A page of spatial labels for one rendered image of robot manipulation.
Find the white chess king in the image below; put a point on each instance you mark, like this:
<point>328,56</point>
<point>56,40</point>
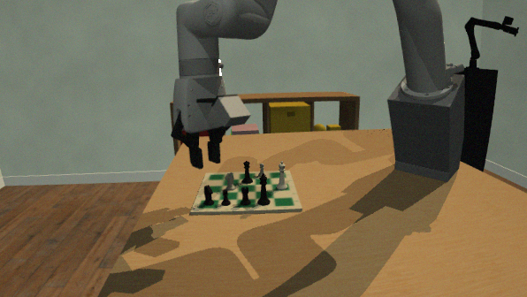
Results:
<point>281,185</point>

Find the white pawn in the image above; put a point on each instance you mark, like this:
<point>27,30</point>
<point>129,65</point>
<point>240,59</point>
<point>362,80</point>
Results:
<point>262,170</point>

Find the green and white chessboard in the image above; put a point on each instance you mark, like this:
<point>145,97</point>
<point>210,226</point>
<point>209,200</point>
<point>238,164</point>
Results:
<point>281,200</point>

